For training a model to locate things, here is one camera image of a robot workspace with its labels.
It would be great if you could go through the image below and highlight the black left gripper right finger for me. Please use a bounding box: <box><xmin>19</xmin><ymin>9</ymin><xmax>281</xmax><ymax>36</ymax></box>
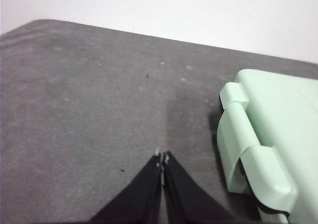
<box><xmin>161</xmin><ymin>150</ymin><xmax>238</xmax><ymax>224</ymax></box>

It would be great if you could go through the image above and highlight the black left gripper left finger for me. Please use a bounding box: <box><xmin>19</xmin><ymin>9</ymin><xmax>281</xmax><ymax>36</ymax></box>
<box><xmin>89</xmin><ymin>152</ymin><xmax>163</xmax><ymax>224</ymax></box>

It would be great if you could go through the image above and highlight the mint green breakfast machine base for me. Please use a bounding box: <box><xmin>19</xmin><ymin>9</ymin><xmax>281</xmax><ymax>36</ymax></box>
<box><xmin>215</xmin><ymin>107</ymin><xmax>290</xmax><ymax>224</ymax></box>

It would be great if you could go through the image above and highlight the mint green griddle lid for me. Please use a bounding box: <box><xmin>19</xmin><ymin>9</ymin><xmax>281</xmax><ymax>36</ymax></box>
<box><xmin>218</xmin><ymin>69</ymin><xmax>318</xmax><ymax>224</ymax></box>

